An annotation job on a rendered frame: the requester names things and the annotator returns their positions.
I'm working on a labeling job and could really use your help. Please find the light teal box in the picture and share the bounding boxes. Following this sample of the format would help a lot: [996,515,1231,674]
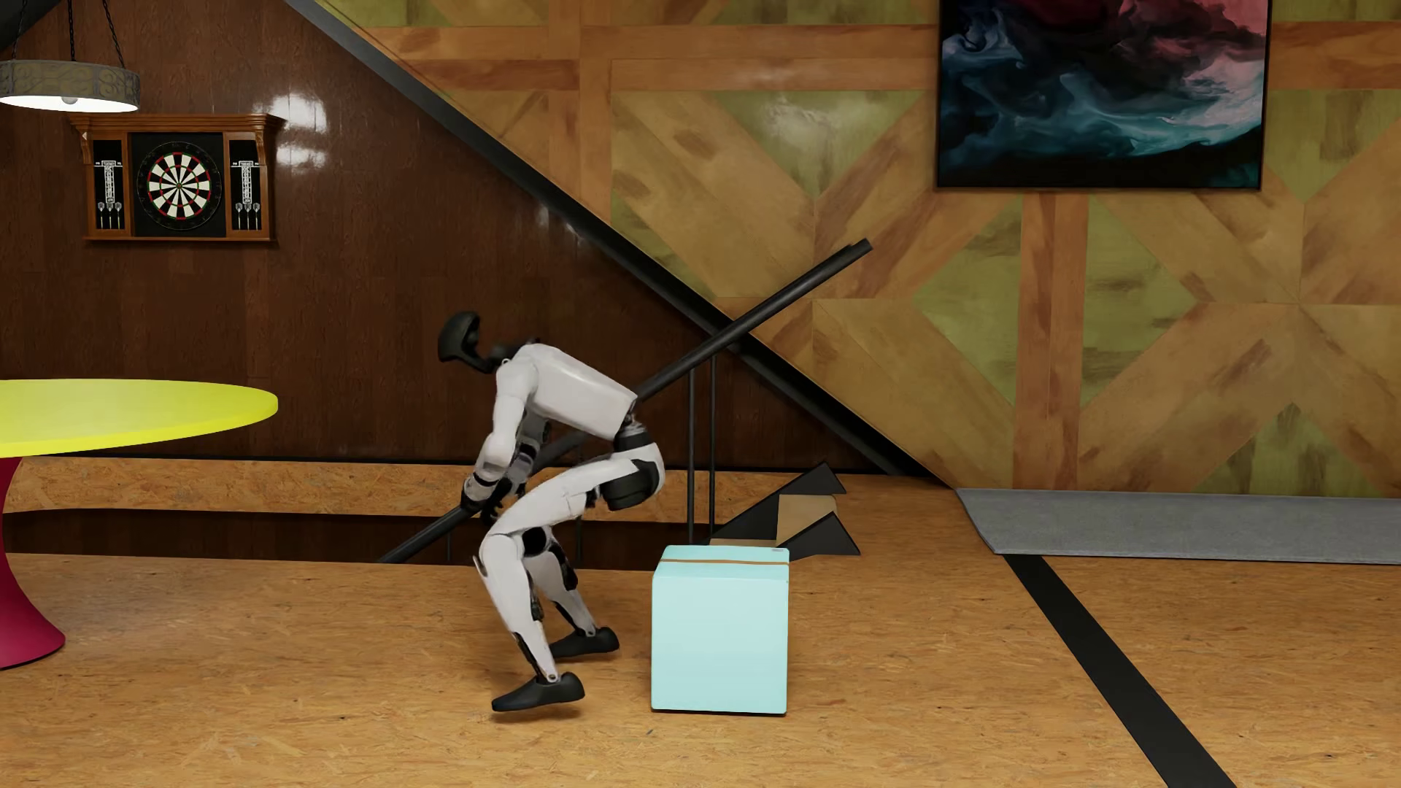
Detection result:
[651,544,792,717]

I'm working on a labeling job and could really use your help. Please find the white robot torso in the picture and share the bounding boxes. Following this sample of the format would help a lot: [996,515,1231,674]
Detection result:
[498,342,641,441]

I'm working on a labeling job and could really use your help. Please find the round dartboard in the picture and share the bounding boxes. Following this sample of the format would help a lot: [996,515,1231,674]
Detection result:
[134,140,227,232]

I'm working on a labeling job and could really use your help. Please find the wooden dartboard cabinet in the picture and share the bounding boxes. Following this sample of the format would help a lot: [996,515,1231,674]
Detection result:
[70,112,287,244]

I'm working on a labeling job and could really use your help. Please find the yellow round table magenta pedestal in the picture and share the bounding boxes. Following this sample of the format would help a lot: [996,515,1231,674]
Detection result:
[0,377,280,672]

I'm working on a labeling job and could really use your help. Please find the white left robot leg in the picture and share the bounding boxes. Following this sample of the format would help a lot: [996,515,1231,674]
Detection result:
[473,440,667,715]

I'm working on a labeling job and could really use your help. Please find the white right robot leg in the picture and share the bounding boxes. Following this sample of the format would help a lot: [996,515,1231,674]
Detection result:
[523,525,623,661]

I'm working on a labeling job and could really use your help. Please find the grey floor rug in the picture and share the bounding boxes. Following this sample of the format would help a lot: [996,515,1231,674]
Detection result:
[954,487,1401,568]

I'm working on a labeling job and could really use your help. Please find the black robot head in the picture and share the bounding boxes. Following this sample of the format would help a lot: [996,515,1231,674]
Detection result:
[436,312,518,376]

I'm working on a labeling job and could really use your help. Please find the black stair handrail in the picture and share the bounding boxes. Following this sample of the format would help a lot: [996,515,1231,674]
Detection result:
[377,239,875,566]

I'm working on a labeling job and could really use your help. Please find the dark abstract wall painting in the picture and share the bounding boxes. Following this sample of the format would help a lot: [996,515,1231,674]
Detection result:
[935,0,1274,194]

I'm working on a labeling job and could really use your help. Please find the black and wood stair steps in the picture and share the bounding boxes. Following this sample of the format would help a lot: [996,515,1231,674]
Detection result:
[709,462,864,563]

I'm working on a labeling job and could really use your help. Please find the grey pendant lamp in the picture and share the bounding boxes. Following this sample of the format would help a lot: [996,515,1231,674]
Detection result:
[0,0,142,115]

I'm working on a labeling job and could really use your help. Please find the white robot leg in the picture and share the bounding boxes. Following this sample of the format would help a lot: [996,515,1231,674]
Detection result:
[523,525,623,661]
[473,440,667,715]

